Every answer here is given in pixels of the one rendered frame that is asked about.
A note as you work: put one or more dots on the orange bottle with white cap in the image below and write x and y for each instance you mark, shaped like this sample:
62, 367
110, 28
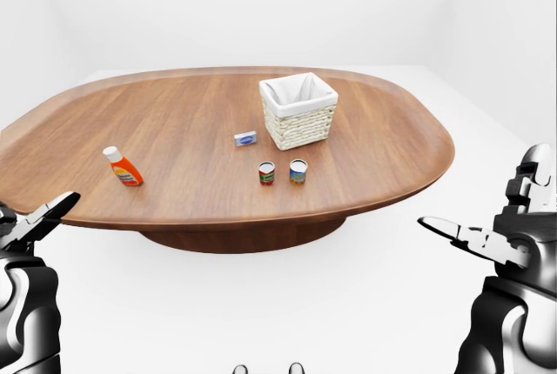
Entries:
124, 168

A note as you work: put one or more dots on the round brown wooden table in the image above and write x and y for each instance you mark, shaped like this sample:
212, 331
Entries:
217, 152

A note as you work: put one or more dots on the red labelled tin can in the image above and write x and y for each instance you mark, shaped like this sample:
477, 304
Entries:
266, 173

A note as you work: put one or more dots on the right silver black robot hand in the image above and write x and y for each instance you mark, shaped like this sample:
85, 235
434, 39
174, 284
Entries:
520, 226

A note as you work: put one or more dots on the small blue white box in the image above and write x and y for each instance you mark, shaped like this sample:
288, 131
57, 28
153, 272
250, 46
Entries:
246, 138

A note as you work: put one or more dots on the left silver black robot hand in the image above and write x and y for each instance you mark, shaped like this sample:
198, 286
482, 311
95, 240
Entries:
30, 222

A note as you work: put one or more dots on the blue yellow labelled tin can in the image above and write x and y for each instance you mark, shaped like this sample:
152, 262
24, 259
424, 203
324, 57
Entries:
298, 172

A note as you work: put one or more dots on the white woven basket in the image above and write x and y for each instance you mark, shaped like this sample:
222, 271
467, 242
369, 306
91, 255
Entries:
299, 109

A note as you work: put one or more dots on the right silver black robot arm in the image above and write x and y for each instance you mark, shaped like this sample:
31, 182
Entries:
507, 330

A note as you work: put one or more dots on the small dark rounded shape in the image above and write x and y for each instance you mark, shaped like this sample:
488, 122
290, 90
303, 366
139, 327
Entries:
297, 368
240, 369

